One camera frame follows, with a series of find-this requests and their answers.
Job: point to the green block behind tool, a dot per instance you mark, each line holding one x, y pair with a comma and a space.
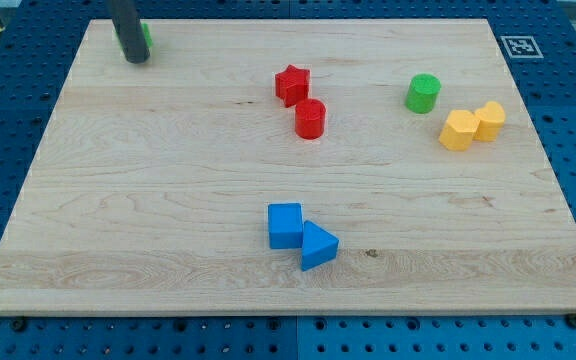
146, 36

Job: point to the blue cube block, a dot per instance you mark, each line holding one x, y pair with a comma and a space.
285, 225

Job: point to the yellow pentagon block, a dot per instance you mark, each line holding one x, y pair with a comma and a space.
459, 130

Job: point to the yellow heart block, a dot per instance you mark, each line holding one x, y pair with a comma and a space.
491, 118

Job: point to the blue triangle block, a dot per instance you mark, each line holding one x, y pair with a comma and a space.
318, 246

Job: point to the green cylinder block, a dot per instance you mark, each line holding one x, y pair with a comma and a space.
422, 93

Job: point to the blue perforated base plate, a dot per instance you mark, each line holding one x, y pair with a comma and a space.
37, 49

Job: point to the red star block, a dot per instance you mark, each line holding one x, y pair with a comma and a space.
292, 85

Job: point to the white fiducial marker tag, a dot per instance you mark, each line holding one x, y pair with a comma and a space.
521, 47

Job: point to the black bolt left front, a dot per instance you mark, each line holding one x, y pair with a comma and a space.
18, 324

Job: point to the red cylinder block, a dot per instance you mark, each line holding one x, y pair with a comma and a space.
310, 115

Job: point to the black bolt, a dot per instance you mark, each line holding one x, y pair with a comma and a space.
18, 324
570, 320

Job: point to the wooden board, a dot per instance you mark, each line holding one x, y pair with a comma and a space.
148, 194

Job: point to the black bolt right front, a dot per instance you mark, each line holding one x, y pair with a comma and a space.
570, 320

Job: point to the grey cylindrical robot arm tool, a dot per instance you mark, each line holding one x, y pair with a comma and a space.
128, 28

